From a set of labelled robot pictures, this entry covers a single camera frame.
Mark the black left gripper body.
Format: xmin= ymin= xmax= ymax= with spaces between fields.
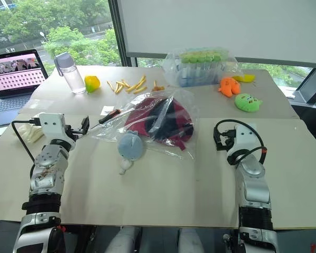
xmin=64 ymin=124 xmax=83 ymax=142

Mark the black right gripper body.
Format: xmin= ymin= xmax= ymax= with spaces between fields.
xmin=213 ymin=126 xmax=236 ymax=152

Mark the clear plastic bag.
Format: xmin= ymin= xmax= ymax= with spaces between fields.
xmin=88 ymin=88 xmax=199 ymax=162

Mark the orange-black handled screwdriver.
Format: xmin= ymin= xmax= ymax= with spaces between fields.
xmin=91 ymin=108 xmax=122 ymax=130

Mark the blue round plush toy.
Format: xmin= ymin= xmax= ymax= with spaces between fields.
xmin=117 ymin=129 xmax=144 ymax=176

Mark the red and black cap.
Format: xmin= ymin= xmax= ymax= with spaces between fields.
xmin=124 ymin=96 xmax=195 ymax=152

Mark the cream filled packet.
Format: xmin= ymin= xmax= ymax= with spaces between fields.
xmin=15 ymin=124 xmax=46 ymax=143

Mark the yellow-green toy pepper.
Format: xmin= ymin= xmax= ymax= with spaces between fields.
xmin=84 ymin=75 xmax=101 ymax=94

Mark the green plush toy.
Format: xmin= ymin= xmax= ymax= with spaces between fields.
xmin=234 ymin=93 xmax=263 ymax=112

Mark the clear bottle with grey lid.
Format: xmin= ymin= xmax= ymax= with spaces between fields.
xmin=54 ymin=52 xmax=87 ymax=95

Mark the orange plush toy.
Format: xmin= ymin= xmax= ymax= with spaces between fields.
xmin=217 ymin=76 xmax=241 ymax=99

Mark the yellow toy banana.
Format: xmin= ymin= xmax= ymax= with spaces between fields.
xmin=231 ymin=74 xmax=256 ymax=83

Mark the large crinkled clear bag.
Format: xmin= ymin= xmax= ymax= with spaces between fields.
xmin=162 ymin=46 xmax=239 ymax=88

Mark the open laptop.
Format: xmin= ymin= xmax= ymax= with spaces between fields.
xmin=0 ymin=48 xmax=49 ymax=129

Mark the dark window pillar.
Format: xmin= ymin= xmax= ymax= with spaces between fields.
xmin=107 ymin=0 xmax=138 ymax=67

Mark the dark slanted panel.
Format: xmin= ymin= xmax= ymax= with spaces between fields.
xmin=294 ymin=67 xmax=316 ymax=105

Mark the pale grey rounded shape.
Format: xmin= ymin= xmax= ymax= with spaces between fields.
xmin=110 ymin=226 xmax=142 ymax=253

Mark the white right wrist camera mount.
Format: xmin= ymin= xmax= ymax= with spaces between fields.
xmin=225 ymin=124 xmax=256 ymax=159

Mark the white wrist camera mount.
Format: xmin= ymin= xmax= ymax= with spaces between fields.
xmin=225 ymin=124 xmax=256 ymax=159
xmin=38 ymin=112 xmax=66 ymax=140

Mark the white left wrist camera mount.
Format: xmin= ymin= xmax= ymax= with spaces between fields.
xmin=38 ymin=112 xmax=66 ymax=140

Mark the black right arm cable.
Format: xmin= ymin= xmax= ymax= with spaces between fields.
xmin=214 ymin=119 xmax=267 ymax=166

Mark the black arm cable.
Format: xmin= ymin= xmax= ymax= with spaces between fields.
xmin=11 ymin=119 xmax=43 ymax=166
xmin=214 ymin=119 xmax=267 ymax=166

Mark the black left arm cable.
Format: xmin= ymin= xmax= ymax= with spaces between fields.
xmin=11 ymin=119 xmax=43 ymax=166

